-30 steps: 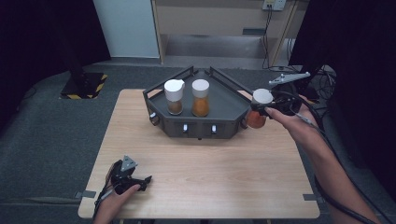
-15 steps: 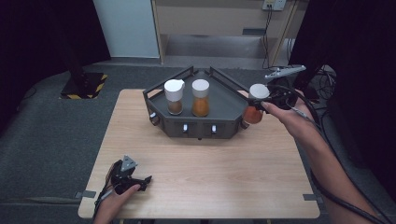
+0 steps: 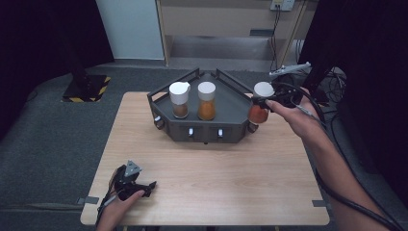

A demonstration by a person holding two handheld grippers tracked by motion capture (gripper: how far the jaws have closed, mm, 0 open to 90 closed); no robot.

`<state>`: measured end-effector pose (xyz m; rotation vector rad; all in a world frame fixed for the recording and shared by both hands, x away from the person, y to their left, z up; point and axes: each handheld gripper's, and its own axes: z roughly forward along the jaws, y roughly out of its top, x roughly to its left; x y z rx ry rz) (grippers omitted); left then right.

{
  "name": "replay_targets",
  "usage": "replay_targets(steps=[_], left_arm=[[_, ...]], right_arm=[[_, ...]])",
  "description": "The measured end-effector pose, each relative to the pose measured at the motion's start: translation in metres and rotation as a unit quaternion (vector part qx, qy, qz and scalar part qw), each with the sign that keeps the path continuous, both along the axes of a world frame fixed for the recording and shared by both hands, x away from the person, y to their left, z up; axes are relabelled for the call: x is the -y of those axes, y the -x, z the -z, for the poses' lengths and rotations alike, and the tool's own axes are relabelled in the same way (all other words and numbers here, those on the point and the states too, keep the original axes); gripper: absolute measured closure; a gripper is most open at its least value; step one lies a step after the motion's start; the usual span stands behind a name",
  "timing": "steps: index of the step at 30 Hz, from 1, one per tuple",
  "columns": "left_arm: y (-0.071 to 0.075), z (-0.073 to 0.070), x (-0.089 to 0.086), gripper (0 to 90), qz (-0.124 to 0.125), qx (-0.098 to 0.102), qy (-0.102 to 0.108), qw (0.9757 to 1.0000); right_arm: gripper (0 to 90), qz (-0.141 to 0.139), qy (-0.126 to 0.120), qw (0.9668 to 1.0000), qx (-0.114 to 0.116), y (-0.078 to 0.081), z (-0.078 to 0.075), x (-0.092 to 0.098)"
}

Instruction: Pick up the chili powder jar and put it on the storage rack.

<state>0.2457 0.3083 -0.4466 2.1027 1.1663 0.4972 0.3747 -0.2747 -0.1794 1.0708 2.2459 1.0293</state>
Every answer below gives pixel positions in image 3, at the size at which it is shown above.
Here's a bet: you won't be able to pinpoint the tangled cable bundle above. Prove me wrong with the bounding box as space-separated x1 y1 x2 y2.
325 67 348 104

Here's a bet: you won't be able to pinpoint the white panel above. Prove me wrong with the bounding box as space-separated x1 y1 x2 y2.
95 0 166 61

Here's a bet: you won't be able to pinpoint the black socket cable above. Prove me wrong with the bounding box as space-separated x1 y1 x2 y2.
268 8 301 74

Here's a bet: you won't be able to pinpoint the right hand-held gripper cable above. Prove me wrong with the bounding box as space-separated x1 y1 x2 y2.
272 81 408 231

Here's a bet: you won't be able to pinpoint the red spice jar white lid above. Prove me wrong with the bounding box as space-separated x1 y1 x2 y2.
248 81 276 125

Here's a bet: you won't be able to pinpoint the brown spice jar white lid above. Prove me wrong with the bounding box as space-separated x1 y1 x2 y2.
168 81 191 120

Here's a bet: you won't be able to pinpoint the person's right hand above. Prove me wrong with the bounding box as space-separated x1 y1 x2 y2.
265 95 323 141

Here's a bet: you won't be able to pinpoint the grey corner rack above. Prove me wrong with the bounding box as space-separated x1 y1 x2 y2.
146 66 268 143

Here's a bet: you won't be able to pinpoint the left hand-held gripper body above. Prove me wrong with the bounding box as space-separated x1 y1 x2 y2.
113 159 143 201

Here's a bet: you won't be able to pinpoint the dark curtain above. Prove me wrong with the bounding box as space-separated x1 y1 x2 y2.
297 0 408 200
0 0 115 142

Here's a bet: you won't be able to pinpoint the yellow spice jar white lid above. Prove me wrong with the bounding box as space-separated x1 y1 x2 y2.
196 81 217 121

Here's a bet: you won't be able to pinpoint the black floor cable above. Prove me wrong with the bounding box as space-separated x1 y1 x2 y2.
328 110 408 231

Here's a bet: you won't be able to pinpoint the grey cabinet label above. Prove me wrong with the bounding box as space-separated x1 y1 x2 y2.
249 28 275 38

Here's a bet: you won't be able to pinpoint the hand-held gripper cable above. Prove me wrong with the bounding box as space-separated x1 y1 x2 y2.
272 81 408 231
94 189 118 225

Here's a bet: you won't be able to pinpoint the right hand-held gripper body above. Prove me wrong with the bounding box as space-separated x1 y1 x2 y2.
266 62 312 108

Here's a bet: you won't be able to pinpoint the person's left hand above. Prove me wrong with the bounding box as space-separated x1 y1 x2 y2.
101 172 145 224

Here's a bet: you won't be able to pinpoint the left hand-held gripper cable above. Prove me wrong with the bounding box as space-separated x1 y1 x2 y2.
94 189 118 225

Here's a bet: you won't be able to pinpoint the white wall socket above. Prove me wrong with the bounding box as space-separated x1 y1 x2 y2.
269 0 296 12

